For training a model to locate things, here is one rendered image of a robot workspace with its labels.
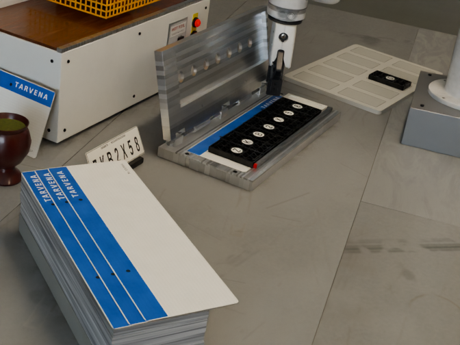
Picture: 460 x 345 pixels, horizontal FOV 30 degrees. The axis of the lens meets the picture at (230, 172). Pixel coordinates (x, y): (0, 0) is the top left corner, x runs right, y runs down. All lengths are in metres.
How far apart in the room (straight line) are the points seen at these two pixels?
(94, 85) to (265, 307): 0.64
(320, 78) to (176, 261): 1.09
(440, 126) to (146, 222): 0.85
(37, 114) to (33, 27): 0.18
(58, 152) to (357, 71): 0.92
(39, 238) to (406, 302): 0.57
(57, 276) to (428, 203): 0.77
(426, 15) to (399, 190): 2.33
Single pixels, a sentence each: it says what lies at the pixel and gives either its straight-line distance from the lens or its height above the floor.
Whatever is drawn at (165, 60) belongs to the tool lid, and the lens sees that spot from 1.60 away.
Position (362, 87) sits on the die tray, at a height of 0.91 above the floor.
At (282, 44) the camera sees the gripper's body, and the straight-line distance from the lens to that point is 1.86.
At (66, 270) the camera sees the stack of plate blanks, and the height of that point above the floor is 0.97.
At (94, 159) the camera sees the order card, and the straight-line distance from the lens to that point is 1.53.
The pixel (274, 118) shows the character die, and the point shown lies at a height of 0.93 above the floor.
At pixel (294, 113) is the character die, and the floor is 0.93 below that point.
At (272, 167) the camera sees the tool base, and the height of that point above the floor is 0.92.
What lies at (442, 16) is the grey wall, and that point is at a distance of 3.98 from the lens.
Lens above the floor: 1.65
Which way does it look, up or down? 27 degrees down
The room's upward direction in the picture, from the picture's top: 9 degrees clockwise
